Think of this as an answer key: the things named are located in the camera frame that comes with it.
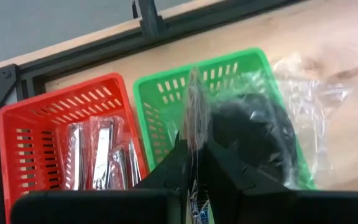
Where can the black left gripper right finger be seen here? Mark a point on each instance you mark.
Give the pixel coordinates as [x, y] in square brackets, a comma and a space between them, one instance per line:
[259, 205]

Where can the black round sponge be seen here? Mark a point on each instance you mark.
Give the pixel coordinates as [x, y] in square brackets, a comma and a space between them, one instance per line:
[309, 102]
[253, 133]

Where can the red plastic basket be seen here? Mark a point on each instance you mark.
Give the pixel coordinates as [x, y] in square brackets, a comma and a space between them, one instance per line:
[26, 109]

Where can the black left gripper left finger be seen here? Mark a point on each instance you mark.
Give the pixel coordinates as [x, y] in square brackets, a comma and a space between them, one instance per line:
[120, 205]

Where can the black aluminium table frame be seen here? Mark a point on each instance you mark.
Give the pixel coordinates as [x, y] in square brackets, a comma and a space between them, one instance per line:
[82, 59]

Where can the green plastic basket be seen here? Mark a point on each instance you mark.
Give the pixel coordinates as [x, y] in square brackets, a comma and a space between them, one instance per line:
[154, 93]

